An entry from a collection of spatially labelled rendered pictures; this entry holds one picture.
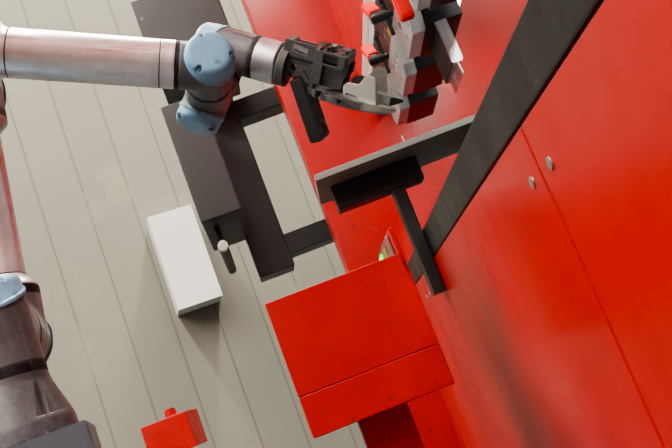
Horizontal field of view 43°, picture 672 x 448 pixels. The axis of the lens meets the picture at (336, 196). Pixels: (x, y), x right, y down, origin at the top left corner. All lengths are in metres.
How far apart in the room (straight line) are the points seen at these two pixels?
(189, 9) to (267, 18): 0.31
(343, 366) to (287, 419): 3.47
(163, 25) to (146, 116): 2.12
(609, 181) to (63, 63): 0.95
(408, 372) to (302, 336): 0.12
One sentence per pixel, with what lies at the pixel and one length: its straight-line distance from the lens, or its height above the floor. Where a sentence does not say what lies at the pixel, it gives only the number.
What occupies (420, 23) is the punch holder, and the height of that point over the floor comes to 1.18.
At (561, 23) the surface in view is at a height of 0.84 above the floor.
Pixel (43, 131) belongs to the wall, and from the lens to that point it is 4.66.
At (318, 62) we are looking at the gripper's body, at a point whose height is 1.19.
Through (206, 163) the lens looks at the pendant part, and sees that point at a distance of 2.40.
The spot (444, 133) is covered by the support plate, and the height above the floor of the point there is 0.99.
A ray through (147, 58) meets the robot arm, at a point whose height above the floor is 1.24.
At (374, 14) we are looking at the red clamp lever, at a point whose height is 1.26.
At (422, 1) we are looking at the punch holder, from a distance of 1.29.
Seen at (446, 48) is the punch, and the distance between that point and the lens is 1.37.
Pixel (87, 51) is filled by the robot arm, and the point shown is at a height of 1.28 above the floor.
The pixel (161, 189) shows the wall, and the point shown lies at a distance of 4.53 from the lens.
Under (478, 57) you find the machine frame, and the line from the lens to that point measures 2.35.
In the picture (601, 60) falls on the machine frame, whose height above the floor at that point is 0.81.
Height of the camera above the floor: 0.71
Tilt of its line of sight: 12 degrees up
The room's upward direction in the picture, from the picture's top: 21 degrees counter-clockwise
